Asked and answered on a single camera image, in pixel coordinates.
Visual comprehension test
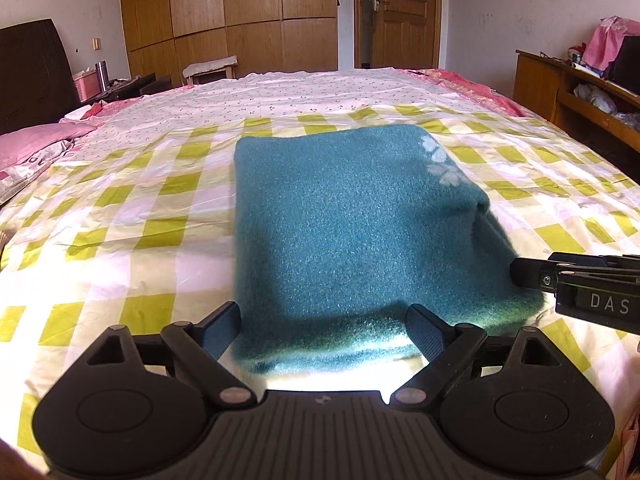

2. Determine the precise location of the small stool with cloth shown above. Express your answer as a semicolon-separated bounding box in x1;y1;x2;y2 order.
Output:
181;56;239;86

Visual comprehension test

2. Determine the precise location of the pink quilt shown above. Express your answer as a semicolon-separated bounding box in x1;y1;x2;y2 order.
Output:
404;66;534;119

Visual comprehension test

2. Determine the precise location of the dark wooden headboard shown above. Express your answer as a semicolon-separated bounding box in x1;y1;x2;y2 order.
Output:
0;18;81;136

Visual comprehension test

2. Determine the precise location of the pink garment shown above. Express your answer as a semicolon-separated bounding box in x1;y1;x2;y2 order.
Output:
582;15;640;71

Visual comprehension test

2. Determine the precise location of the pink pillow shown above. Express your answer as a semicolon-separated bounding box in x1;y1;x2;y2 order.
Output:
0;122;99;171

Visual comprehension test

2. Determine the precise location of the pink box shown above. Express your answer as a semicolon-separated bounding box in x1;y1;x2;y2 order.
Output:
72;70;101;104

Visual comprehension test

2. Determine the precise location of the wooden desk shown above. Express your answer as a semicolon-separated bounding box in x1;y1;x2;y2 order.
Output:
512;48;640;154

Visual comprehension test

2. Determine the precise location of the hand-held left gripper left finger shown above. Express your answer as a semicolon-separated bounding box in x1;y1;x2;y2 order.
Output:
81;301;257;407

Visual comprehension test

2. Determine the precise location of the teal knitted sweater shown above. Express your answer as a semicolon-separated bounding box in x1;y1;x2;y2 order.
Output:
232;123;549;376

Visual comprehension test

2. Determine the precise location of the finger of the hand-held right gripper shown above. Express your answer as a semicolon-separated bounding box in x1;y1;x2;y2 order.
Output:
547;252;640;274
509;257;562;292

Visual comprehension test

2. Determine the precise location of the wooden wardrobe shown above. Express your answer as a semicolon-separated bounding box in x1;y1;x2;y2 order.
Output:
118;0;341;86

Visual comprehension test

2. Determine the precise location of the dark nightstand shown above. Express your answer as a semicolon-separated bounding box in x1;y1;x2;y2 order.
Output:
95;73;174;101

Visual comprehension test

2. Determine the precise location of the checked floral bed sheet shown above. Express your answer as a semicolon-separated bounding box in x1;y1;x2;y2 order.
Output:
0;67;640;463

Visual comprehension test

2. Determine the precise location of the white patterned pillow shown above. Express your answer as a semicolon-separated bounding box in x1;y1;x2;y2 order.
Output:
0;139;77;207

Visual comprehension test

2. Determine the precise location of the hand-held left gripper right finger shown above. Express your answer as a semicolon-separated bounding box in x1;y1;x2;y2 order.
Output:
390;303;557;407

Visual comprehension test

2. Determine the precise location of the white plastic bag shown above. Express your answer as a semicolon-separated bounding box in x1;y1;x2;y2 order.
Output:
572;82;619;114

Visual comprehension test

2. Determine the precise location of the wooden door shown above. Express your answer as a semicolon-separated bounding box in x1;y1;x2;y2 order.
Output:
366;0;444;70

